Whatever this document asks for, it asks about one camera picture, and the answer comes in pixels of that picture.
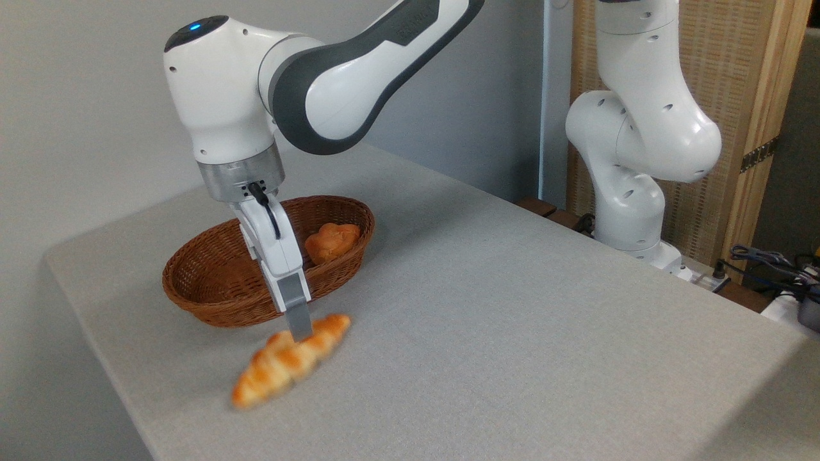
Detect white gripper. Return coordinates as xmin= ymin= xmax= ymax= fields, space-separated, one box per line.
xmin=229 ymin=192 xmax=314 ymax=342

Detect long braided bread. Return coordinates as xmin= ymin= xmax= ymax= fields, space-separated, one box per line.
xmin=231 ymin=313 xmax=352 ymax=410

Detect round orange bread bun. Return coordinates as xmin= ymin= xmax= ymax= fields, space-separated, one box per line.
xmin=304 ymin=223 xmax=361 ymax=265

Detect brown wicker basket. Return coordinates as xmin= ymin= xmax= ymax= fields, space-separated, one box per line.
xmin=162 ymin=195 xmax=376 ymax=328

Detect white vertical pole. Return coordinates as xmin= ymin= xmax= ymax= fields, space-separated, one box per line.
xmin=538 ymin=0 xmax=575 ymax=209

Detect brass screen hinge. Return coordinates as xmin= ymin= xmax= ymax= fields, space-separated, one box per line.
xmin=740 ymin=136 xmax=780 ymax=174

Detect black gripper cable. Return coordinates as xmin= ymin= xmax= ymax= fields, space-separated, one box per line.
xmin=247 ymin=182 xmax=283 ymax=240

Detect bundle of dark cables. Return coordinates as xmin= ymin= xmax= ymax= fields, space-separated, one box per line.
xmin=712 ymin=243 xmax=820 ymax=302

